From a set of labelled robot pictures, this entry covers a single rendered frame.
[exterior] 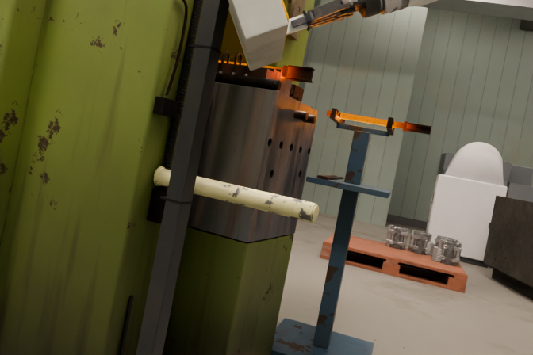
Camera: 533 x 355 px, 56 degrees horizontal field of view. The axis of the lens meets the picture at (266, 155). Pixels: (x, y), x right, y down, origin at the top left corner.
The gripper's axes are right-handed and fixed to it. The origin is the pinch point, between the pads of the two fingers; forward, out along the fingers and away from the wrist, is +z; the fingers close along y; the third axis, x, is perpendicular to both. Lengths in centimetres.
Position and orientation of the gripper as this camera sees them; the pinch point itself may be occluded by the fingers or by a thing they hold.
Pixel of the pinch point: (290, 25)
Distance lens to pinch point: 116.6
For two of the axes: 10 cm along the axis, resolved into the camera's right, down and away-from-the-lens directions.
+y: -0.1, -0.1, 10.0
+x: -3.3, -9.5, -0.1
